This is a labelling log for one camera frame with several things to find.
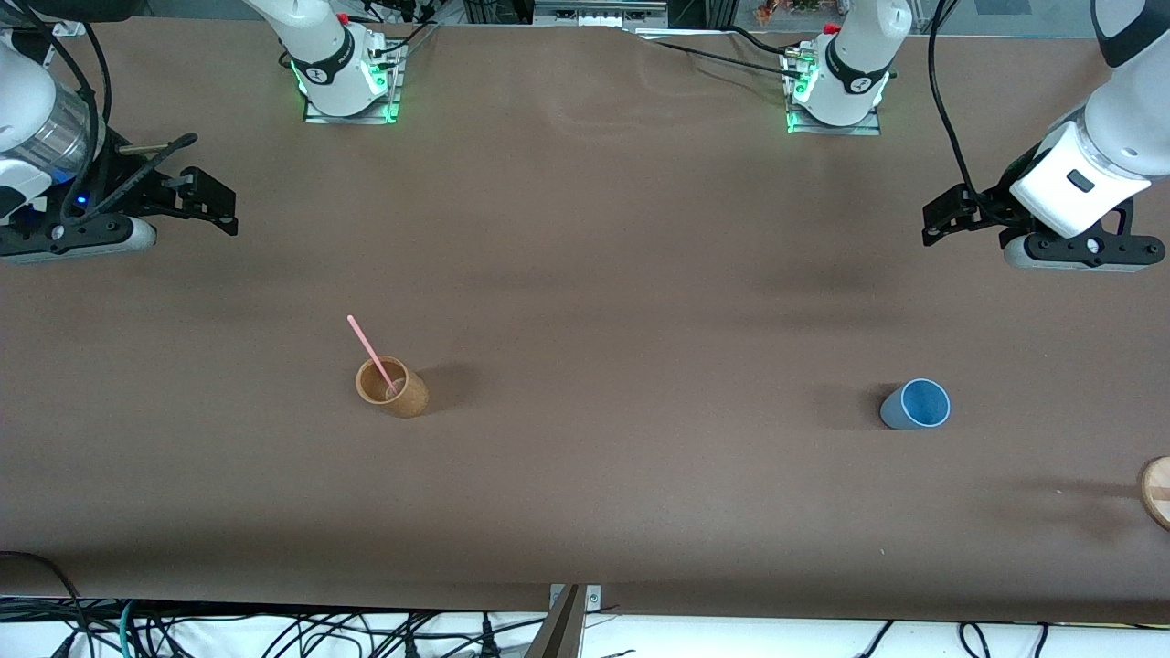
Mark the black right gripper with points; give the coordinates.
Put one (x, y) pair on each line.
(128, 189)

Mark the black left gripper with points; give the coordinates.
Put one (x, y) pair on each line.
(990, 206)

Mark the blue cup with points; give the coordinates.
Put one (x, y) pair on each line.
(923, 407)

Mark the pink chopstick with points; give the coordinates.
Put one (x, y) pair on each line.
(370, 350)

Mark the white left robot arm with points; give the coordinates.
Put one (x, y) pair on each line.
(1133, 119)

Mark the brown wooden cup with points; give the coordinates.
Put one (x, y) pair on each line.
(411, 397)

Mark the round wooden coaster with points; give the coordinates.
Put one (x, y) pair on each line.
(1159, 493)

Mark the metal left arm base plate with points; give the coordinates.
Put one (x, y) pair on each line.
(859, 130)

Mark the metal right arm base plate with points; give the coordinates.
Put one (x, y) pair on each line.
(320, 117)

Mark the aluminium rail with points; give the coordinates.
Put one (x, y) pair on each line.
(594, 14)

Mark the silver metal bracket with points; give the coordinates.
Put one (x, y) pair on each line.
(594, 599)

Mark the dark camera pole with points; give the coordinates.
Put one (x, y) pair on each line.
(559, 635)

